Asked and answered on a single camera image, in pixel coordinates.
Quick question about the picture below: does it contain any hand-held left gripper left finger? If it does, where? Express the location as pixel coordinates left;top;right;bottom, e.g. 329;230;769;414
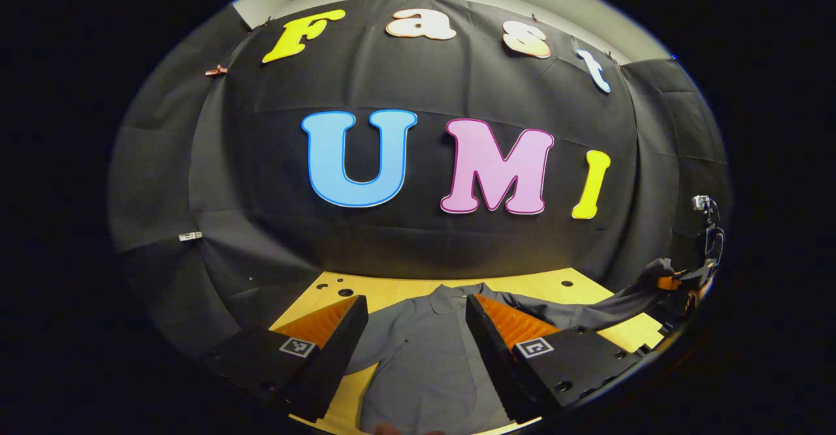
202;295;370;423

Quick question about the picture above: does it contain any black backdrop cloth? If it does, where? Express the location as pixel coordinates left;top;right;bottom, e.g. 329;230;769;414
108;0;732;357

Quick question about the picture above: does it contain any grey collared shirt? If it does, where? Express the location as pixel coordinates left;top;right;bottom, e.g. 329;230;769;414
346;259;677;435

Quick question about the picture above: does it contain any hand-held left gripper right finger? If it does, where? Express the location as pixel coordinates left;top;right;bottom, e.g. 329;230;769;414
465;293;644;425

